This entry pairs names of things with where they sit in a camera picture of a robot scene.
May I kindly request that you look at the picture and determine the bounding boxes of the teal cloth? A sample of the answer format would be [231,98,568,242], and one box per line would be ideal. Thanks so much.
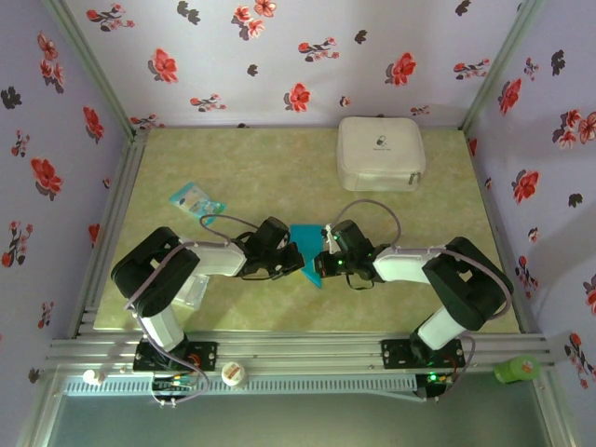
[288,223,327,291]

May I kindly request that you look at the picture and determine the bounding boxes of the light blue snack packet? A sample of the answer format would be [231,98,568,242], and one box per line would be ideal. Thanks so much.
[168,181,228,228]

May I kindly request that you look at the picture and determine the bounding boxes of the white zippered pouch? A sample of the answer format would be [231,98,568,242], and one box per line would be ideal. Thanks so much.
[336,115,427,193]

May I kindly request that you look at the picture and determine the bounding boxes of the clear plastic box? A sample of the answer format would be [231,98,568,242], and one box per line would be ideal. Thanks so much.
[174,273,210,311]

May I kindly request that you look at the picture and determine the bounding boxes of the white round cap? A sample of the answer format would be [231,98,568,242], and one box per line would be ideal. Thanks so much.
[220,361,248,387]

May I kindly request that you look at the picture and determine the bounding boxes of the green plastic bottle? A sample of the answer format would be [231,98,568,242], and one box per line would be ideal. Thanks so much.
[493,356,543,385]

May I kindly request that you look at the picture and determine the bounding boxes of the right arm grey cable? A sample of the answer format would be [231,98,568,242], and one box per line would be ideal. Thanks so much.
[332,198,515,402]

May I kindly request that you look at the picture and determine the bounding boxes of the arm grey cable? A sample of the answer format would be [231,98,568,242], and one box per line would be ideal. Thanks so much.
[123,212,260,406]
[332,198,515,402]

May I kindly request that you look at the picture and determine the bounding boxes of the left arm grey cable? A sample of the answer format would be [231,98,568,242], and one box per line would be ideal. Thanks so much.
[123,212,260,406]

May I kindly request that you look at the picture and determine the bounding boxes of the long aluminium frame rail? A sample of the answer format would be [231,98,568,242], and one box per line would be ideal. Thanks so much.
[45,331,558,373]

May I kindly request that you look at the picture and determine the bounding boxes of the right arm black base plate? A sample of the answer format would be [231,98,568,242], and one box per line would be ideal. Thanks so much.
[380,338,467,369]

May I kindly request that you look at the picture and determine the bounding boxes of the grey slotted cable duct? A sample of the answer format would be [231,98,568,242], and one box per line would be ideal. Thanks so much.
[62,374,418,398]

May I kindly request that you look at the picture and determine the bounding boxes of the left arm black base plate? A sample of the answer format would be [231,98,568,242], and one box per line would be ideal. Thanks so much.
[133,341,219,373]

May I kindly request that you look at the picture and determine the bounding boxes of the aluminium side rail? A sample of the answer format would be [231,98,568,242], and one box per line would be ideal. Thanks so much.
[67,128,150,339]

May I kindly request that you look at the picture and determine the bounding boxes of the aluminium corner post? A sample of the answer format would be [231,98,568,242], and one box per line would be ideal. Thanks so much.
[458,0,546,131]
[44,0,141,136]

